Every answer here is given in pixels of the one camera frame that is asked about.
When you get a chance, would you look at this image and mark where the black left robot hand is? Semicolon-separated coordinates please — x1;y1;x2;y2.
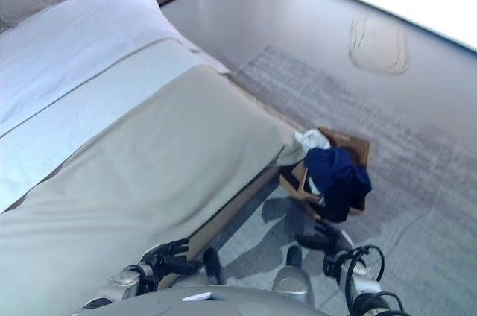
150;238;203;276

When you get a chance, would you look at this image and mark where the black right robot foot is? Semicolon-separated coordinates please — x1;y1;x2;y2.
285;244;303;269

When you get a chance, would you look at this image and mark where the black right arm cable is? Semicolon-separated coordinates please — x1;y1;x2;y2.
322;244;407;316

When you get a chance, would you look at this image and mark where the black robot foot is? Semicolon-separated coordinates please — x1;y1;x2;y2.
285;244;303;269
202;247;224;284

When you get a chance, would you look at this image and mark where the white garment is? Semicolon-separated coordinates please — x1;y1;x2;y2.
294;128;332;154

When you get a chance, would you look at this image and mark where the brown wicker basket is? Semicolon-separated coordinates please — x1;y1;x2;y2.
278;125;374;221

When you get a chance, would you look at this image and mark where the grey robot torso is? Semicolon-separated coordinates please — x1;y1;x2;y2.
69;285;331;316

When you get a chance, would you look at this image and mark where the black left robot foot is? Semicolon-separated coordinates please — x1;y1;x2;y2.
202;247;224;284

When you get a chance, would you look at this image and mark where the brown upholstered bed frame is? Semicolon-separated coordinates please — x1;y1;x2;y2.
187;165;288;262

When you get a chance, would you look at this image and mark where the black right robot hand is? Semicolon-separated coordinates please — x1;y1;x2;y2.
295;221;354;254

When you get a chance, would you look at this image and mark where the dark blue garment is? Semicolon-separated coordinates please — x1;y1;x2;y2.
303;146;373;224

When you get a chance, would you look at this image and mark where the large grey striped rug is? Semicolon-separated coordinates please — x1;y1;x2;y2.
208;42;477;316

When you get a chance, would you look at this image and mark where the small oval beige rug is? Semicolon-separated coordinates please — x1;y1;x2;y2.
348;14;410;77

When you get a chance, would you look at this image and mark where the white duvet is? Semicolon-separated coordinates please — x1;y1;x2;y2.
0;0;233;213

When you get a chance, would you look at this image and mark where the bed with beige cover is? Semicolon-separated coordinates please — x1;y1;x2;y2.
0;65;303;316

